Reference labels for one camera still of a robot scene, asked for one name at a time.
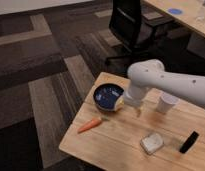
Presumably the small wooden table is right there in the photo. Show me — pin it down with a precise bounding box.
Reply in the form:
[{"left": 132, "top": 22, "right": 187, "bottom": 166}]
[{"left": 58, "top": 71, "right": 205, "bottom": 171}]

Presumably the dark blue bowl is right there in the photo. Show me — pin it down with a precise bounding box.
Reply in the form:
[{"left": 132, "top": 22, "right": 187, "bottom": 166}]
[{"left": 93, "top": 83, "right": 124, "bottom": 112}]

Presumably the black office chair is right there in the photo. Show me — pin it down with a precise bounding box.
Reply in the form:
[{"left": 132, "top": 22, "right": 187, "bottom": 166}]
[{"left": 105, "top": 0, "right": 172, "bottom": 65}]

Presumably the white sponge block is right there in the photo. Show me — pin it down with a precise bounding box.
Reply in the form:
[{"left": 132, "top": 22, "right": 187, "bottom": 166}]
[{"left": 140, "top": 133, "right": 164, "bottom": 155}]

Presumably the white paper cup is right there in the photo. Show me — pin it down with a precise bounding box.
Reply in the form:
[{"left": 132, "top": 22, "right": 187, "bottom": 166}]
[{"left": 156, "top": 92, "right": 179, "bottom": 114}]

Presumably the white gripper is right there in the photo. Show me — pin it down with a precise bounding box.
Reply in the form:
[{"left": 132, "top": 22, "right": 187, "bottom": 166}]
[{"left": 115, "top": 85, "right": 146, "bottom": 117}]

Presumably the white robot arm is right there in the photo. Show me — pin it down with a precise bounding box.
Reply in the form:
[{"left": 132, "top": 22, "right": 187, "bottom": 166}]
[{"left": 114, "top": 59, "right": 205, "bottom": 111}]

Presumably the background wooden table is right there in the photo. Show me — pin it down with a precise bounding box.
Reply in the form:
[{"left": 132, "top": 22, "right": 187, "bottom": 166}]
[{"left": 144, "top": 0, "right": 205, "bottom": 38}]

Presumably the orange carrot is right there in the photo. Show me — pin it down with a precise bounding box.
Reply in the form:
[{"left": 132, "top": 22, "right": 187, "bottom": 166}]
[{"left": 77, "top": 117, "right": 107, "bottom": 134}]

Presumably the blue round coaster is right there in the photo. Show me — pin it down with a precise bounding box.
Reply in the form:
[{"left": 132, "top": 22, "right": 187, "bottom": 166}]
[{"left": 168, "top": 8, "right": 182, "bottom": 15}]

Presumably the clear drinking glass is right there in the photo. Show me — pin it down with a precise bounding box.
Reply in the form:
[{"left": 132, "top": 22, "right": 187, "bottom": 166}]
[{"left": 196, "top": 0, "right": 205, "bottom": 21}]

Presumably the black eraser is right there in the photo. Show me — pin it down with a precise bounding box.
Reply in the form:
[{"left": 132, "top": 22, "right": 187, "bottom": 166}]
[{"left": 179, "top": 131, "right": 199, "bottom": 153}]

